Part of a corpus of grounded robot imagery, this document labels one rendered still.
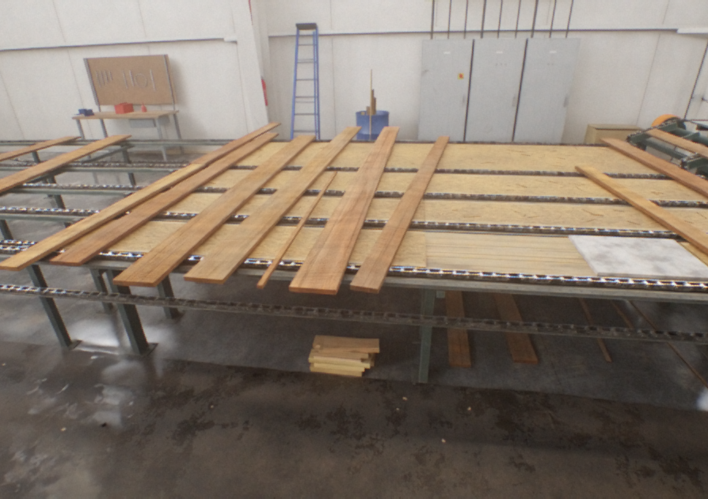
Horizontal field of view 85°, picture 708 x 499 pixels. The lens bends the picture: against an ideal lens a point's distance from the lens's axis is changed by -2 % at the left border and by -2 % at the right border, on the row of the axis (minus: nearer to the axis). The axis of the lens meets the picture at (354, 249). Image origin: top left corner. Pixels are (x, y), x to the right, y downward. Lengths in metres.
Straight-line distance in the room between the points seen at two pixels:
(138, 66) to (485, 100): 6.51
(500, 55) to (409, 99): 1.72
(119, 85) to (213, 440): 8.12
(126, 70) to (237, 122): 2.33
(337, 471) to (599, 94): 7.59
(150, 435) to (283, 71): 6.86
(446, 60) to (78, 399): 6.52
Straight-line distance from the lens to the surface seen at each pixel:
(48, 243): 3.04
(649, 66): 8.81
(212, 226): 2.74
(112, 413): 2.88
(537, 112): 7.61
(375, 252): 2.20
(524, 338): 3.13
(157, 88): 9.18
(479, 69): 7.35
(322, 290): 1.90
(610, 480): 2.52
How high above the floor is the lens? 1.89
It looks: 27 degrees down
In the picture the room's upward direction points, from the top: 1 degrees counter-clockwise
